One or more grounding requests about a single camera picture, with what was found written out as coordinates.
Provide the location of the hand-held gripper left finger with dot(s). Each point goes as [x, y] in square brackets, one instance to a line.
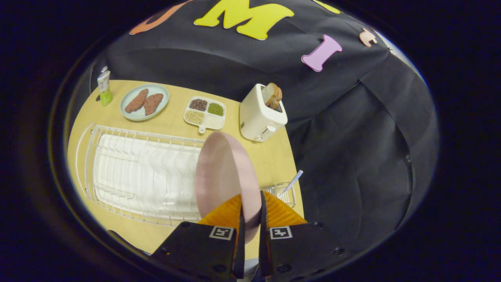
[240, 254]

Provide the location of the brown toast bread slice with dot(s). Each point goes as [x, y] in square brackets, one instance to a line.
[278, 98]

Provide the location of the yellow grains pile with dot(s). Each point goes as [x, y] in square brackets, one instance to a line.
[194, 117]

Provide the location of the dark brown grains pile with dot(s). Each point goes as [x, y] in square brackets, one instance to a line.
[198, 104]

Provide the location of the white toaster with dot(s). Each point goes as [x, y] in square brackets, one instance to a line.
[256, 117]

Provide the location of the light toast bread slice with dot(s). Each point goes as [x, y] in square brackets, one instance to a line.
[268, 94]

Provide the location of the white and green bottle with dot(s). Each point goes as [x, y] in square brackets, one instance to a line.
[105, 88]

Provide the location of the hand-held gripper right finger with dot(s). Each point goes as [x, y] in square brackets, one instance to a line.
[264, 254]

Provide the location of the white divided tray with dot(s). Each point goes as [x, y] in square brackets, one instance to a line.
[215, 122]

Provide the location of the green grains pile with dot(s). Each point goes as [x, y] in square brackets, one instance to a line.
[215, 109]

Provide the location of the pink plate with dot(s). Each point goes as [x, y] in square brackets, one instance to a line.
[223, 172]

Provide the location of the brown meat patty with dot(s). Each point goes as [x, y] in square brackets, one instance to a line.
[153, 103]
[136, 102]

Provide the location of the pale green round plate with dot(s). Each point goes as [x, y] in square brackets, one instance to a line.
[131, 113]

